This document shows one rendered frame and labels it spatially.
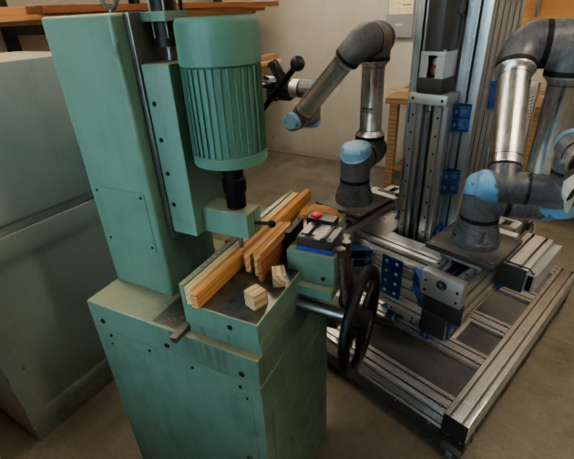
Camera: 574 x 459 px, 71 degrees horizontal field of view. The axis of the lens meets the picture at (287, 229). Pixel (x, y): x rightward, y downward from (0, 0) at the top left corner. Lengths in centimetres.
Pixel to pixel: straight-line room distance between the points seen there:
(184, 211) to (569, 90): 102
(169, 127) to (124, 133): 11
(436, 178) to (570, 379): 121
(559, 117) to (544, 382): 131
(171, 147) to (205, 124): 14
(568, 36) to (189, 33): 87
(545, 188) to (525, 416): 121
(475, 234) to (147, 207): 97
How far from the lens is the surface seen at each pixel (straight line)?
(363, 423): 187
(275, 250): 107
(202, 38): 87
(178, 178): 103
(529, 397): 215
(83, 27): 105
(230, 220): 103
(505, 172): 107
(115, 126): 106
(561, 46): 124
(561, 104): 128
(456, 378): 181
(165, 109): 98
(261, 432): 118
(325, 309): 107
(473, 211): 135
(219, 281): 103
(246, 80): 89
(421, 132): 151
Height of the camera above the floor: 151
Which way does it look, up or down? 29 degrees down
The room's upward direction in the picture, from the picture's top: 3 degrees counter-clockwise
